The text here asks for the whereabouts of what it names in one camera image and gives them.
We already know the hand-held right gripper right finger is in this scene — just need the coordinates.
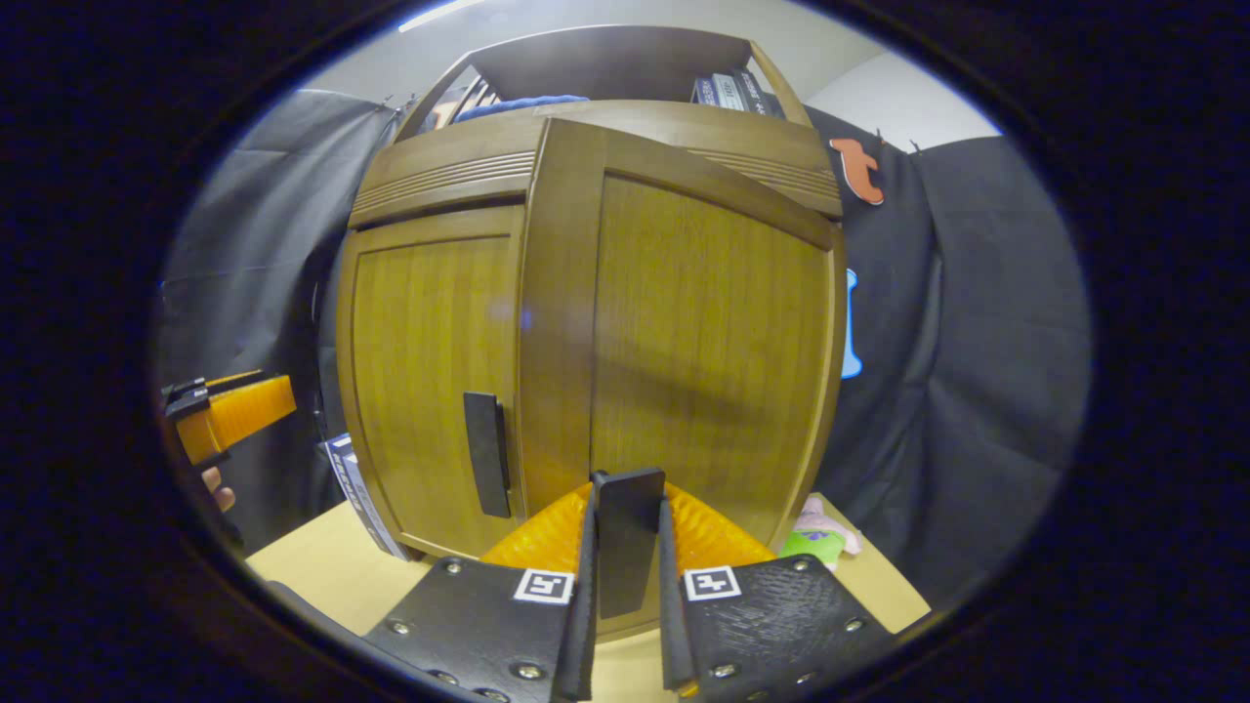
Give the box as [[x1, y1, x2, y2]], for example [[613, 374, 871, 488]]
[[656, 481, 895, 702]]

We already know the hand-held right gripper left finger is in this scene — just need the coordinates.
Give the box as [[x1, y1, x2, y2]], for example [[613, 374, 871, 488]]
[[363, 478, 599, 703]]

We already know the wooden shoe cabinet door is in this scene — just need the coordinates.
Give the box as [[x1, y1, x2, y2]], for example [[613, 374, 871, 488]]
[[337, 203, 528, 562], [516, 117, 849, 641]]

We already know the wooden double-door shoe cabinet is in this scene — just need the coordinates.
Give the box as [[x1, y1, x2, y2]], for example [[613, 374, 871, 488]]
[[335, 24, 849, 565]]

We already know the green and pink plush toy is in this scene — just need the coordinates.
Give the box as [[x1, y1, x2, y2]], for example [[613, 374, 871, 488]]
[[778, 493, 862, 572]]

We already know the wooden drawer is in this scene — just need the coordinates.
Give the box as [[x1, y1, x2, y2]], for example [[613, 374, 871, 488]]
[[376, 98, 831, 186]]

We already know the blue folded towel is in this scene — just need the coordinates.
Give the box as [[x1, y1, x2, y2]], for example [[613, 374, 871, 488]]
[[454, 94, 592, 123]]

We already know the black backdrop cloth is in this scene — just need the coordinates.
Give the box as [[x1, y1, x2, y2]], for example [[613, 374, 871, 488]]
[[156, 88, 1093, 606]]

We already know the black book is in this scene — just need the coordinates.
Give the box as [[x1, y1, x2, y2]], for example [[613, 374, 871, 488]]
[[737, 68, 787, 120]]

